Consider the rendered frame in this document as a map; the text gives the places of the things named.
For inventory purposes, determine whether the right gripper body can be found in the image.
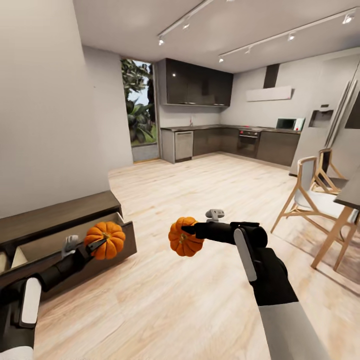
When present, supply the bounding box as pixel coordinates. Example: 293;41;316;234
195;221;223;242

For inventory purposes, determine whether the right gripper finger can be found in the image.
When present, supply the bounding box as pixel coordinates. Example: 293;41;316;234
181;223;197;235

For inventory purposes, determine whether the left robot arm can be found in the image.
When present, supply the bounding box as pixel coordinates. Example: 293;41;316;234
0;235;107;360

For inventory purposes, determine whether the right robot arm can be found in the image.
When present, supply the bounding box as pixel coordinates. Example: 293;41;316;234
181;209;333;360

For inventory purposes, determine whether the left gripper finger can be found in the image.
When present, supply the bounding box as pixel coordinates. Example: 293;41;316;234
85;238;107;256

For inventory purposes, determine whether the pumpkin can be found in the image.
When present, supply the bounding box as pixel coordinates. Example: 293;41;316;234
168;216;205;258
84;222;126;261

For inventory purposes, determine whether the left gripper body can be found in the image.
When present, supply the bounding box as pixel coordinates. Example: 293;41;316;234
54;245;91;283

